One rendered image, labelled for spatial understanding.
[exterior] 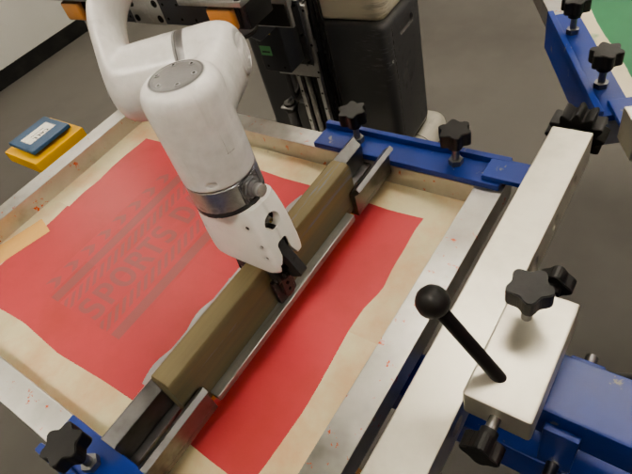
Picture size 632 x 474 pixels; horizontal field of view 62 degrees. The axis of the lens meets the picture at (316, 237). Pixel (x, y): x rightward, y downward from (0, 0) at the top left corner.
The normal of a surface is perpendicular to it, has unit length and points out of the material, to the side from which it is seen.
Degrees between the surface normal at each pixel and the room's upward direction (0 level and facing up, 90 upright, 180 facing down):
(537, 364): 0
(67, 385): 0
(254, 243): 89
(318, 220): 90
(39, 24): 90
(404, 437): 0
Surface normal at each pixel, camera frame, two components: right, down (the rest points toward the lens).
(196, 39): -0.21, -0.45
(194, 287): -0.22, -0.66
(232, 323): 0.81, 0.29
